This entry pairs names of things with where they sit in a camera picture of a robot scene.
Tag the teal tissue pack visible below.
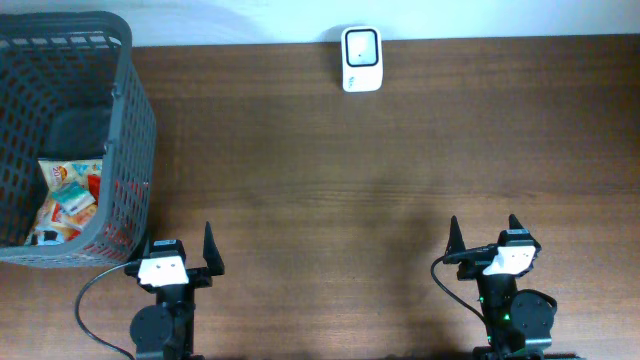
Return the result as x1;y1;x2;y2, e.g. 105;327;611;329
52;181;96;215

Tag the orange tissue pack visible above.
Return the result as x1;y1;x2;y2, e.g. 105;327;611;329
60;204;98;231

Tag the red candy bag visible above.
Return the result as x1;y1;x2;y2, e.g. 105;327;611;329
87;175;101;204

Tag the yellow snack bag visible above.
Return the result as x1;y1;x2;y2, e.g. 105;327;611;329
24;158;103;246

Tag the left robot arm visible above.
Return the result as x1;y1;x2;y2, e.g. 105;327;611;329
125;223;225;360

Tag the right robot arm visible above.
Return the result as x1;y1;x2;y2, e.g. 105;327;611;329
442;215;558;359

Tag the white barcode scanner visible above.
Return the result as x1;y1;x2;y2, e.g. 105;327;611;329
340;26;383;93

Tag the dark grey plastic basket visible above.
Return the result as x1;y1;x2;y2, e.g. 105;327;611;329
1;11;157;268

